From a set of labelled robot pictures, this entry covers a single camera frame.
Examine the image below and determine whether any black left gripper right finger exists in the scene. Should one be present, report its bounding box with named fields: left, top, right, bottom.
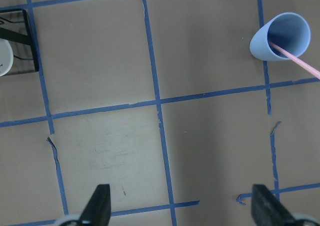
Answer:
left=251, top=184, right=304, bottom=226

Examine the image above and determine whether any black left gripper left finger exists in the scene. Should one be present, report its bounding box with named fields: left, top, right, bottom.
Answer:
left=79, top=184, right=111, bottom=226

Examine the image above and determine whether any pink chopstick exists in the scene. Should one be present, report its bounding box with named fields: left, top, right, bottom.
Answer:
left=268, top=42, right=320, bottom=79

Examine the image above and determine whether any blue plastic cup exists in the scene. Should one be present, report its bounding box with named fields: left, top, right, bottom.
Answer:
left=249, top=12, right=311, bottom=62

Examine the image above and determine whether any brown paper table cover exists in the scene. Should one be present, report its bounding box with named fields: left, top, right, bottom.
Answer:
left=0, top=0, right=320, bottom=225

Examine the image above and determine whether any white mug lower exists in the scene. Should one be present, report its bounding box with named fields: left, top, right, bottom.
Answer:
left=0, top=39, right=14, bottom=76

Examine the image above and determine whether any black wire mug rack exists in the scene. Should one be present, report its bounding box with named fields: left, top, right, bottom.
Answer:
left=0, top=9, right=39, bottom=76

